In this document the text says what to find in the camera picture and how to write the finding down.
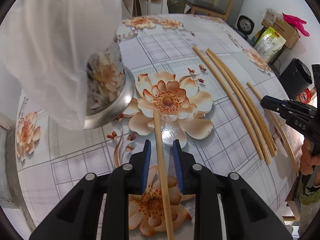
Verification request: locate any lone wooden chopstick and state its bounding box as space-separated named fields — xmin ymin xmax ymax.
xmin=245 ymin=92 xmax=299 ymax=176

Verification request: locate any person's right hand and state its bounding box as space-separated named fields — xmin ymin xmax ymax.
xmin=300 ymin=138 xmax=319 ymax=175

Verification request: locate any red detergent packet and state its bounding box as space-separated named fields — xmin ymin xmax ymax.
xmin=295 ymin=88 xmax=314 ymax=104

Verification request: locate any black trash bin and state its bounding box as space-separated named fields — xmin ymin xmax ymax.
xmin=279 ymin=58 xmax=313 ymax=99

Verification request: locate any floral plastic tablecloth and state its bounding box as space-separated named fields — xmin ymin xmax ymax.
xmin=16 ymin=14 xmax=296 ymax=239

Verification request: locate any yellow white rice bag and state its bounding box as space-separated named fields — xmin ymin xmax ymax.
xmin=254 ymin=27 xmax=286 ymax=63

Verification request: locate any cardboard box on stand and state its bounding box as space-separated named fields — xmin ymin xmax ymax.
xmin=261 ymin=18 xmax=300 ymax=50

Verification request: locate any pink plastic bag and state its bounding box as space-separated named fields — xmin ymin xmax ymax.
xmin=283 ymin=13 xmax=310 ymax=37

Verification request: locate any black rice cooker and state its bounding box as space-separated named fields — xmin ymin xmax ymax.
xmin=234 ymin=15 xmax=255 ymax=41

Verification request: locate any metal utensil holder with bag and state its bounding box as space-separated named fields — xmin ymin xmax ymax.
xmin=1 ymin=0 xmax=135 ymax=130

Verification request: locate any wooden chair black seat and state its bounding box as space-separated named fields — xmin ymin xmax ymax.
xmin=183 ymin=0 xmax=237 ymax=22

